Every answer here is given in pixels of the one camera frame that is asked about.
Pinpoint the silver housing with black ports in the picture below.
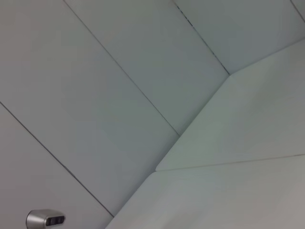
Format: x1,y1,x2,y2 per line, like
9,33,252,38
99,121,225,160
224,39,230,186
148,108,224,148
26,208,66,229

